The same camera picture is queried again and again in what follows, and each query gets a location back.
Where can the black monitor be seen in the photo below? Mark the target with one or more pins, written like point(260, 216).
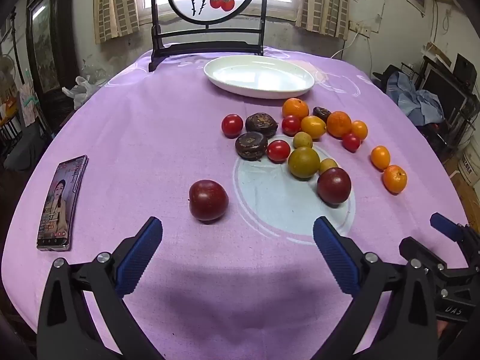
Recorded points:
point(446, 90)

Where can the blue cloth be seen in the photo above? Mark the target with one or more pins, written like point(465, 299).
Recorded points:
point(412, 97)

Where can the mandarin orange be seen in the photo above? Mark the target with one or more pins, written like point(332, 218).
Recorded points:
point(339, 123)
point(395, 178)
point(295, 108)

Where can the white oval plate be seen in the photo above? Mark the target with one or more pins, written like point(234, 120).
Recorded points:
point(258, 73)

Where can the small orange kumquat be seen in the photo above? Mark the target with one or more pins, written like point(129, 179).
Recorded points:
point(359, 129)
point(380, 157)

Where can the black speaker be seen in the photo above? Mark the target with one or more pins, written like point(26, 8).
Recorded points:
point(465, 69)

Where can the small yellow green plum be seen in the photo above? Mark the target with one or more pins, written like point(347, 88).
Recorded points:
point(327, 164)

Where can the yellow orange plum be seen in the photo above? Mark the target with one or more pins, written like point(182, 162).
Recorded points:
point(313, 126)

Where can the large green yellow plum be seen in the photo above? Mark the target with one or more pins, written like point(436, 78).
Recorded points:
point(303, 162)

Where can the beige checked curtain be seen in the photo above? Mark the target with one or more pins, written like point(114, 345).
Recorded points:
point(116, 7)
point(322, 3)

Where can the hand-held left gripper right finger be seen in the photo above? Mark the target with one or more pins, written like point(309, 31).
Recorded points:
point(333, 255)

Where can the dark brown water chestnut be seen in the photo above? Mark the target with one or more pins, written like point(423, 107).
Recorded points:
point(261, 124)
point(251, 145)

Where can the purple printed tablecloth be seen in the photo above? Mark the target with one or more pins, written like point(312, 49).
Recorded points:
point(150, 138)

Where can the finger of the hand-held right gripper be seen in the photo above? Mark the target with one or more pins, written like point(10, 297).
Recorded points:
point(446, 227)
point(414, 249)

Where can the smartphone with lit screen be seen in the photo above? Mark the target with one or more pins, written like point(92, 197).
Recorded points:
point(56, 206)

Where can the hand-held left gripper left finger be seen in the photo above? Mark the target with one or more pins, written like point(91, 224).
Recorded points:
point(140, 255)

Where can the white wall outlet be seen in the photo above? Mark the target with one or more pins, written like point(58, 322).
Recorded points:
point(360, 28)

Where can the small dark water chestnut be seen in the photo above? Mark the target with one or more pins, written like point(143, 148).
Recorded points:
point(321, 113)

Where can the dark wooden painted table screen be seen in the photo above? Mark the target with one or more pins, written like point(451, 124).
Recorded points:
point(204, 47)

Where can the red cherry tomato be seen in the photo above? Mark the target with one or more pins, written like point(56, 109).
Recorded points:
point(278, 150)
point(232, 125)
point(291, 125)
point(351, 141)

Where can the dark framed painting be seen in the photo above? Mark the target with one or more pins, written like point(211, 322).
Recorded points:
point(45, 45)

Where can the dark red plum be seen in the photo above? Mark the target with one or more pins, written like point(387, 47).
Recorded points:
point(208, 200)
point(333, 185)

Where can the printed cardboard box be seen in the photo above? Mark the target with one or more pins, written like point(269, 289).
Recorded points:
point(468, 168)

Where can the white plastic bag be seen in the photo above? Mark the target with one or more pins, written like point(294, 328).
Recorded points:
point(84, 92)

